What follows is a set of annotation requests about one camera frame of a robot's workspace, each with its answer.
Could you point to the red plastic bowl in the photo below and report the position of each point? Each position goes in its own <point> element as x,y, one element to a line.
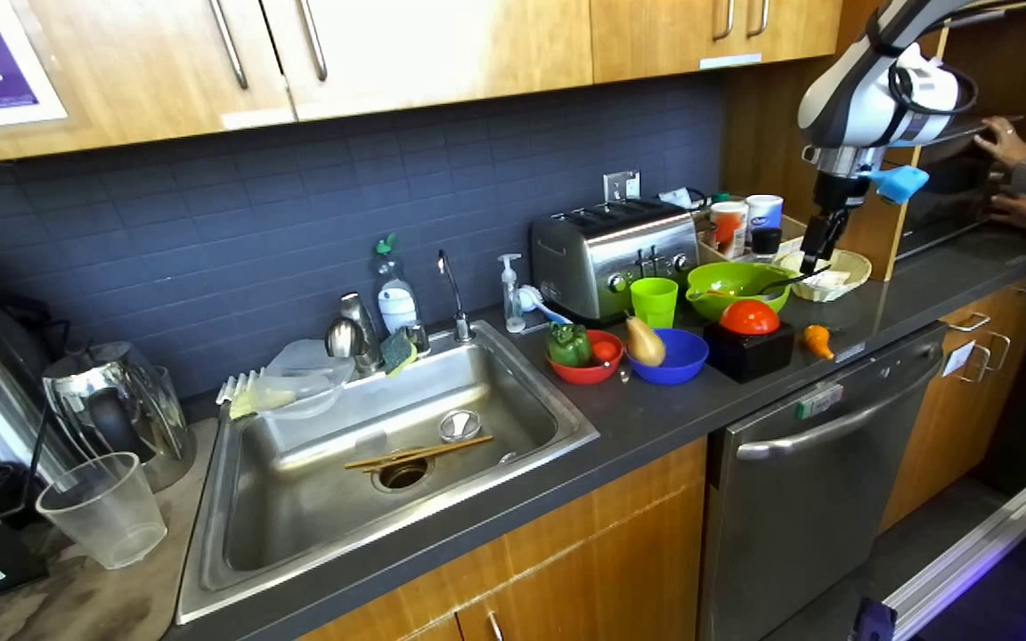
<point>584,373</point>

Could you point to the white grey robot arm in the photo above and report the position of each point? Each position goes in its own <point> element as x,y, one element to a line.
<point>882,92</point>

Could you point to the glass blender jug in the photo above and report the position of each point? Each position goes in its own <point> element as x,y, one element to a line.
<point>123,404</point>

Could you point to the green toy pepper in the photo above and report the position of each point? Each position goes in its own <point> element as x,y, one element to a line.
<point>566,345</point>

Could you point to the stainless steel dishwasher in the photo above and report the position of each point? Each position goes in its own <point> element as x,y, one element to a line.
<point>808,486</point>

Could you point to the robot cart with silver rail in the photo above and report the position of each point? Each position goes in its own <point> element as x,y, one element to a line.
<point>989,556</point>

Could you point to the steel sink strainer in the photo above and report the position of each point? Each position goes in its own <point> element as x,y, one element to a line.
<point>456,426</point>

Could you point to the wooden sink base cabinet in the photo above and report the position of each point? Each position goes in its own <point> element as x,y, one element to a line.
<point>584,570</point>

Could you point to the white wicker basket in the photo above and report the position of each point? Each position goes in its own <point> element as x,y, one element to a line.
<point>851,269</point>

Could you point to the person's left hand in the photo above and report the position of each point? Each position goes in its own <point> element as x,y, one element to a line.
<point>1017,210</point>

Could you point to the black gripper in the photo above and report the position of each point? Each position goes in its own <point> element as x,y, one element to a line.
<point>837,204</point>

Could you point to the red toy tomato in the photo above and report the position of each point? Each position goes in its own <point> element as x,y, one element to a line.
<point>750,320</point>

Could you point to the wooden drawer base cabinet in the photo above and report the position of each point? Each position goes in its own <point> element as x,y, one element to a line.
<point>964,404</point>

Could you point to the stainless steel sink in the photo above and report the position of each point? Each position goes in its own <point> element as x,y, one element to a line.
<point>301,501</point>

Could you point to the clear dish soap bottle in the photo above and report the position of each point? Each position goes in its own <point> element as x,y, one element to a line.
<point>394,296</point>

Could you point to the chrome faucet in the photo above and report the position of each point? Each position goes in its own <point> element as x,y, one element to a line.
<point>453,296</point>

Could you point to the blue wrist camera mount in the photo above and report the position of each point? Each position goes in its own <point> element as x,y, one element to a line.
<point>900,184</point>

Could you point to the small red toy vegetable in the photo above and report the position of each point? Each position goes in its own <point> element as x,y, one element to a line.
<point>604,349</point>

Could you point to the white wall outlet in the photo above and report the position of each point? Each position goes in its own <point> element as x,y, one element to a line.
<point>621,188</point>

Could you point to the chrome sink sprayer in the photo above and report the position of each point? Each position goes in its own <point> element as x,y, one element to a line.
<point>349,333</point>

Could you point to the white blue mug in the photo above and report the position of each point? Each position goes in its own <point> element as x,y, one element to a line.
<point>764,218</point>

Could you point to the tan toy vegetable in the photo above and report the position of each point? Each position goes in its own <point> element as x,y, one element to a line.
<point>646,345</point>

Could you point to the clear plastic cup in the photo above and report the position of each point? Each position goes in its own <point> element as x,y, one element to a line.
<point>104,511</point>

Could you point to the person's right hand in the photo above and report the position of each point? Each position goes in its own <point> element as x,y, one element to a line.
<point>1007,143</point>

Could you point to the green plastic bowl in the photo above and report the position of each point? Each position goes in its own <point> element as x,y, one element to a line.
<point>726,285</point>

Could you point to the red white mug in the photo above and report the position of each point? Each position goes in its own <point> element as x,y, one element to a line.
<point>726,227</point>

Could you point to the green plastic cup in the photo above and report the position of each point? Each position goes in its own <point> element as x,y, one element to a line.
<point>654,303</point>

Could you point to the silver toaster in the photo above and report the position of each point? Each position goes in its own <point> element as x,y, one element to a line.
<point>604,256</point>

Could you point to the wooden upper cabinet door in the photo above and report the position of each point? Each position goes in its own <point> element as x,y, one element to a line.
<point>443,47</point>
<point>679,30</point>
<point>97,72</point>

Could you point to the clear pump soap bottle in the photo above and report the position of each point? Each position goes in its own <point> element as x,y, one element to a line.
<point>511,303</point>

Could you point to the black steel microwave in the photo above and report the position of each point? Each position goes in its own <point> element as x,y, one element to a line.
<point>946,197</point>

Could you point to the pale yellow rubber glove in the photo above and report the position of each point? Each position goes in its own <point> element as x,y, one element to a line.
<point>249,393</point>

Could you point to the green sponge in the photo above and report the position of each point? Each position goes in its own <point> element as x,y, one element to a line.
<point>395,349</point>

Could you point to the white blue dish brush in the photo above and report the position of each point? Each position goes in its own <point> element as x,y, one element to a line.
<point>542,307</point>

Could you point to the wooden stick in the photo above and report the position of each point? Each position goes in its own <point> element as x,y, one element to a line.
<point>416,454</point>

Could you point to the blue plastic bowl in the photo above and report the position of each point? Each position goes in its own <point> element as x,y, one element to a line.
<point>679,359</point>

